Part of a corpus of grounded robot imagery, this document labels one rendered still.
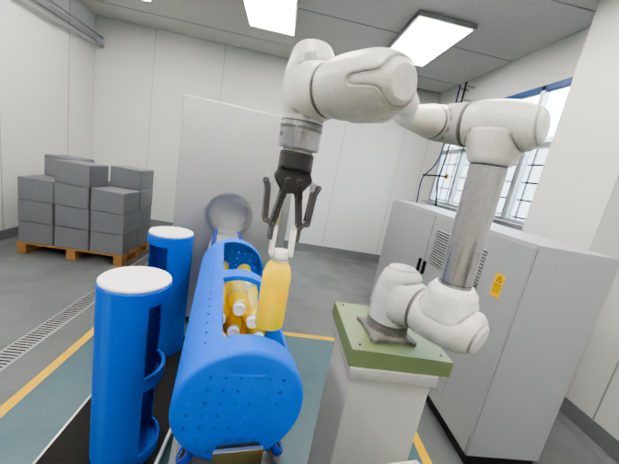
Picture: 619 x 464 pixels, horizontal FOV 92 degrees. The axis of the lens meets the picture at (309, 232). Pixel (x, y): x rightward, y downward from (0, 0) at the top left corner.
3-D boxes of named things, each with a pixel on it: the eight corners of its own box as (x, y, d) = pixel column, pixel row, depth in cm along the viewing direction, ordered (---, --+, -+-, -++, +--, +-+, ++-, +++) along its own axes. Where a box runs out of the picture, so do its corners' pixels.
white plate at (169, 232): (166, 224, 220) (166, 226, 220) (139, 230, 193) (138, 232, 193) (201, 232, 216) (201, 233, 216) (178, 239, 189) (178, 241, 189)
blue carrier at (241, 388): (254, 296, 153) (267, 244, 148) (286, 460, 71) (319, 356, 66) (195, 288, 144) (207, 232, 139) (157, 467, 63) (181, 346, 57)
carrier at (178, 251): (157, 331, 238) (130, 352, 211) (166, 225, 220) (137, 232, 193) (190, 341, 234) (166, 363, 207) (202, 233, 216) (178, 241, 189)
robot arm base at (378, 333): (391, 317, 131) (394, 305, 130) (417, 347, 110) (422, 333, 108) (352, 312, 127) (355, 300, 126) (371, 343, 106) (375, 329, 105)
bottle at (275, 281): (271, 338, 69) (284, 261, 65) (248, 326, 72) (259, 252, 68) (287, 326, 75) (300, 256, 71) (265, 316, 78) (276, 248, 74)
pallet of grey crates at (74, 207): (149, 249, 454) (155, 170, 430) (121, 266, 376) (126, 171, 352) (64, 237, 440) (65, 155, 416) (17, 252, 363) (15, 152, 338)
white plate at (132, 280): (99, 295, 109) (99, 298, 109) (179, 287, 126) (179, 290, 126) (95, 267, 130) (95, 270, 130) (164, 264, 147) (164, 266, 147)
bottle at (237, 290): (248, 290, 115) (251, 316, 98) (228, 295, 114) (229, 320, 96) (244, 273, 113) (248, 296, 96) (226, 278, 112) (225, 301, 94)
